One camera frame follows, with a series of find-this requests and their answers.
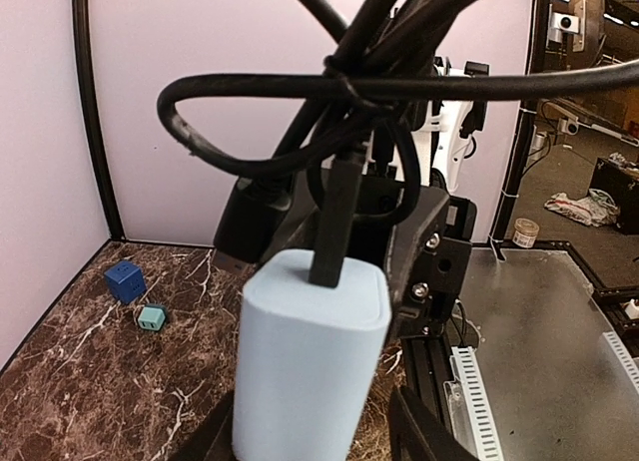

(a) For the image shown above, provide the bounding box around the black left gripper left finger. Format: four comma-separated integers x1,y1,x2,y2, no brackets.
169,391,235,461

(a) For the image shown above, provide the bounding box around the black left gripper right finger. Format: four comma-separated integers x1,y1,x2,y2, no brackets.
388,386,476,461

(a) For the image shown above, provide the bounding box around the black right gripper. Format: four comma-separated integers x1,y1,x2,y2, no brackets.
302,187,476,338

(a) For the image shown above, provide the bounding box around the light blue charger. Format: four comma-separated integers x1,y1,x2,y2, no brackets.
232,249,391,460

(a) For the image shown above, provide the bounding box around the black cable bundle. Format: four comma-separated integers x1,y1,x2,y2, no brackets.
155,0,639,290

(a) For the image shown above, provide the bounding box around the white plastic tub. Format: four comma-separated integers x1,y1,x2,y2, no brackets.
512,218,540,248

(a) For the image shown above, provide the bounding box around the teal small charger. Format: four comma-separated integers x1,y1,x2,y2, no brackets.
137,304,169,332

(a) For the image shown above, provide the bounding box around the dark blue cube socket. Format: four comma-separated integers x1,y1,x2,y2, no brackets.
104,260,147,305

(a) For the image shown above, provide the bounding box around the white slotted cable duct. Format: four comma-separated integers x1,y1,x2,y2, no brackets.
444,346,504,460

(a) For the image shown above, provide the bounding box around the black front aluminium rail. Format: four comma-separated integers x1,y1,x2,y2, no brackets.
401,335,455,438

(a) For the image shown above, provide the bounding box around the right black frame post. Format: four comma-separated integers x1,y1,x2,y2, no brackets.
488,0,550,260

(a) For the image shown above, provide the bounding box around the black frame post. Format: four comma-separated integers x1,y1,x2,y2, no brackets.
71,0,126,240
488,0,550,260

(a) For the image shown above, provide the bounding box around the left black frame post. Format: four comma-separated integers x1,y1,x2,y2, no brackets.
71,0,126,240

